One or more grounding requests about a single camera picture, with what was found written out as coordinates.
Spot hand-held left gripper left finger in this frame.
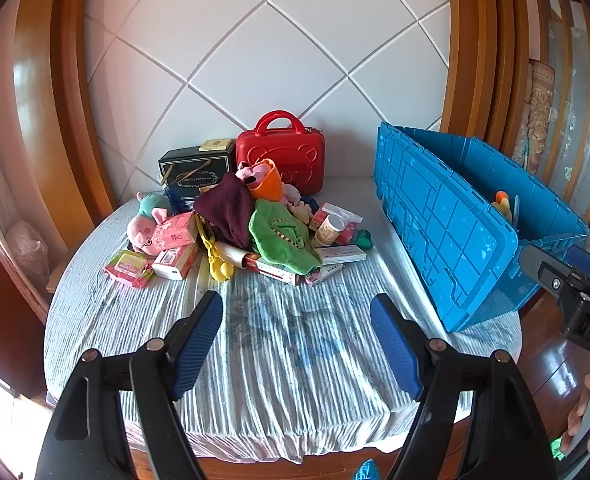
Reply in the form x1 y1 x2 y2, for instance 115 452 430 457
34 290 225 480

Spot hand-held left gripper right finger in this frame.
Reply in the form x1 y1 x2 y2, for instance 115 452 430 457
370 293 558 480

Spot blue plastic crate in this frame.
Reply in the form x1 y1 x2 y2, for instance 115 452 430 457
373 121 590 333

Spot green crocodile plush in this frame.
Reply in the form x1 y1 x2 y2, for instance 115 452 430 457
248 198 322 276

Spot maroon knit cloth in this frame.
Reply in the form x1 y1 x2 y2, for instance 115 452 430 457
194 172 257 250

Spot person's right hand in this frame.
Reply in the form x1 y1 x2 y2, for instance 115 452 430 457
561 374 590 455

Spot orange toy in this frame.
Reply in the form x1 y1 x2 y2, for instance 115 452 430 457
492 190 514 223

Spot yellow plastic toy tongs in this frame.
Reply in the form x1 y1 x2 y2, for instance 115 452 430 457
197 215 233 281

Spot white pink box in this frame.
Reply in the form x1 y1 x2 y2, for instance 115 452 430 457
152 243 201 281

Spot white cylindrical tube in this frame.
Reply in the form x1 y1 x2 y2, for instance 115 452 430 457
217 245 261 271

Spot pink striped box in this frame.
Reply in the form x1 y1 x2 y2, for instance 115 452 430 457
302 262 343 287

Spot white red flat box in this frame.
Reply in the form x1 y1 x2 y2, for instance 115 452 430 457
247 255 306 286

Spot white medicine box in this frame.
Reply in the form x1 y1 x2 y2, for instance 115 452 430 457
316 244 367 266

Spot pink wipes packet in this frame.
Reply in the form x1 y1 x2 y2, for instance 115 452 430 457
104 250 156 288

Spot pink carton box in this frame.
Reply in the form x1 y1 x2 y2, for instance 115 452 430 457
151 211 199 251

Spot teal object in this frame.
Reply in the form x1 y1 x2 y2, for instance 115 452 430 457
352 459 383 480

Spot pig plush teal shirt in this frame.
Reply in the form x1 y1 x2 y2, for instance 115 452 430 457
127 192 173 253

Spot white pill bottle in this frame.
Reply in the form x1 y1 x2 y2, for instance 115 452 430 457
315 214 343 247

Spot pink tissue pack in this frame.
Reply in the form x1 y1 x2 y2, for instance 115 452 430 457
311 202 363 246

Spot blue tinsel toy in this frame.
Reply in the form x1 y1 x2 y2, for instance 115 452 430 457
164 185 196 215

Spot rolled patterned carpet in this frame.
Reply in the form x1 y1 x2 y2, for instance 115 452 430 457
514 59 556 176

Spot wooden frosted glass door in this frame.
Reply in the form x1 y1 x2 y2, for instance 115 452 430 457
530 0 590 221

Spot black gift box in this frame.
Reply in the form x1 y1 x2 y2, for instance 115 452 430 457
158 146 236 201

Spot pink pig plush, orange dress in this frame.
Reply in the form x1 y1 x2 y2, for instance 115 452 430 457
248 158 283 201

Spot clear plastic bag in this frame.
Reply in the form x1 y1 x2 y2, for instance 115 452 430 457
6 220 50 293

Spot red hard-shell case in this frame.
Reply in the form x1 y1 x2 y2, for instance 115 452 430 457
235 110 326 193

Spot wooden bed frame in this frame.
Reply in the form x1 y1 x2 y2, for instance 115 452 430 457
0 0 541 480

